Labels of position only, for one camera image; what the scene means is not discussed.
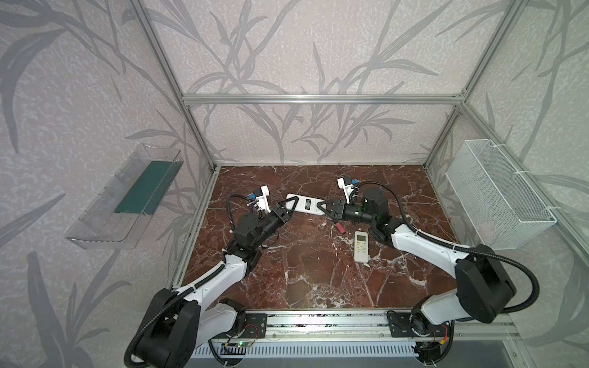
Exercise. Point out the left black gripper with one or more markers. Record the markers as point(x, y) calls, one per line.
point(276, 215)

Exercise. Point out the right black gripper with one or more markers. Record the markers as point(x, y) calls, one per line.
point(340, 211)

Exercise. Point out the red white remote control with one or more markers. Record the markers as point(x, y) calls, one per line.
point(307, 205)

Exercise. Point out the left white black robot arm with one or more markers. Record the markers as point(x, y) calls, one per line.
point(178, 321)

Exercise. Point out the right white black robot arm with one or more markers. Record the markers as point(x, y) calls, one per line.
point(483, 288)

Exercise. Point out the white air conditioner remote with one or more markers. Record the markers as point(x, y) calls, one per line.
point(361, 253)

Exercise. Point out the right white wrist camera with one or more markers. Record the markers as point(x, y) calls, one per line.
point(349, 186)

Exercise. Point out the aluminium frame crossbar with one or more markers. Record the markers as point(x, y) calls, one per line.
point(198, 99)

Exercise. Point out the aluminium front rail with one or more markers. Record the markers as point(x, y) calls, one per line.
point(328, 325)

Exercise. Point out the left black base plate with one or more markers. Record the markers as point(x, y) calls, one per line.
point(250, 326)

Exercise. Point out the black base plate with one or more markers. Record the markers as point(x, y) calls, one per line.
point(250, 326)
point(405, 324)

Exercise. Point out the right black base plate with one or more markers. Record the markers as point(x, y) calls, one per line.
point(405, 324)

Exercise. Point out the clear plastic wall shelf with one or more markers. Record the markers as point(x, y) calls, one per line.
point(122, 211)

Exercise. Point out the white wire mesh basket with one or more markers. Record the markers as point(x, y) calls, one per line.
point(505, 211)

